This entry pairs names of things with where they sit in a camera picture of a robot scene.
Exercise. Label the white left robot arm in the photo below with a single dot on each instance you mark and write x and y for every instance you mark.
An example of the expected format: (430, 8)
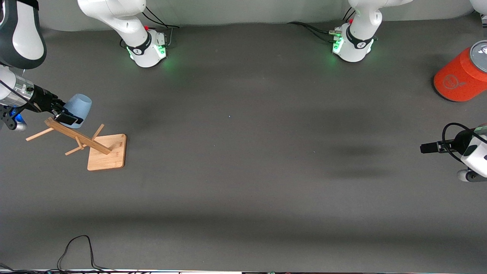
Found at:
(357, 45)

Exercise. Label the light blue plastic cup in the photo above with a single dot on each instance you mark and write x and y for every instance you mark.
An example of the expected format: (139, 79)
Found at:
(80, 106)

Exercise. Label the wooden cup rack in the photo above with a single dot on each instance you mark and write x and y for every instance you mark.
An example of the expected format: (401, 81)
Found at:
(106, 156)

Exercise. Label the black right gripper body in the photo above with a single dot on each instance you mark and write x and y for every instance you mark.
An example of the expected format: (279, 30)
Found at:
(43, 101)

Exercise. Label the orange can with silver lid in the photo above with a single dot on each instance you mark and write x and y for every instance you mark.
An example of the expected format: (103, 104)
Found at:
(460, 76)

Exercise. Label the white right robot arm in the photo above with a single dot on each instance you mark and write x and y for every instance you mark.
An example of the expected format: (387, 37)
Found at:
(133, 23)

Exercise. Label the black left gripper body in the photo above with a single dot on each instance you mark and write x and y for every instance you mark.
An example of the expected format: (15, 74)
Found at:
(462, 142)

